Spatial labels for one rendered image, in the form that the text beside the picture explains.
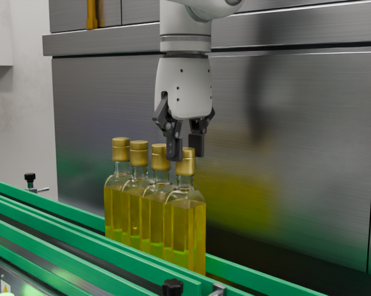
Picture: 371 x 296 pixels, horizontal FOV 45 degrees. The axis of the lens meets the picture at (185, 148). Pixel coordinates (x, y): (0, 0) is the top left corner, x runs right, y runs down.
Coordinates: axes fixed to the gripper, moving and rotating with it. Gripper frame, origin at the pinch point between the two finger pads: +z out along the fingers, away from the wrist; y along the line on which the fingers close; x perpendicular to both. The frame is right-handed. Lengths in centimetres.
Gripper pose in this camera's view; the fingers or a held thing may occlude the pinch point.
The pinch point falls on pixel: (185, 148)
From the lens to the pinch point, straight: 77.1
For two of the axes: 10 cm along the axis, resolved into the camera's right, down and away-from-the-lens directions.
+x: 7.4, 1.1, -6.6
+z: 0.0, 9.9, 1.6
